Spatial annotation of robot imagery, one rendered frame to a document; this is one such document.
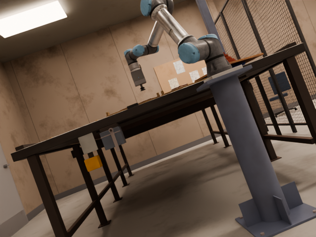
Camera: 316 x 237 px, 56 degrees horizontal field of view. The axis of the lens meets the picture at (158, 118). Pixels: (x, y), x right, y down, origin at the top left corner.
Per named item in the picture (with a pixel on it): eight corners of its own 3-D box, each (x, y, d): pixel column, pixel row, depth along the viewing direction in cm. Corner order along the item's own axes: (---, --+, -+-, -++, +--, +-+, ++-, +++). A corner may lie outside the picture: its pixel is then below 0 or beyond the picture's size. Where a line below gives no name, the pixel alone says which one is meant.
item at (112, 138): (126, 148, 191) (117, 122, 192) (106, 155, 191) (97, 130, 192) (128, 146, 203) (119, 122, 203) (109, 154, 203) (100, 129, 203)
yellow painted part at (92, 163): (100, 167, 192) (88, 133, 193) (87, 172, 192) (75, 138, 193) (103, 165, 200) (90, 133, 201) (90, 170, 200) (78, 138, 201)
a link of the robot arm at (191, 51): (214, 48, 163) (160, -11, 183) (195, 53, 155) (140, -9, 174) (205, 64, 172) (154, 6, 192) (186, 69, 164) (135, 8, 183)
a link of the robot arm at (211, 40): (228, 51, 172) (219, 30, 171) (212, 56, 164) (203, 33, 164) (214, 59, 182) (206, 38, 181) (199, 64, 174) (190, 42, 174)
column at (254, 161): (326, 213, 154) (264, 58, 156) (260, 241, 150) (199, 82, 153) (288, 198, 192) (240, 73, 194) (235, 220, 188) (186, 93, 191)
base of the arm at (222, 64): (236, 66, 167) (230, 50, 167) (212, 75, 165) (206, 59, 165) (226, 71, 182) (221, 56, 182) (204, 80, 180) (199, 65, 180)
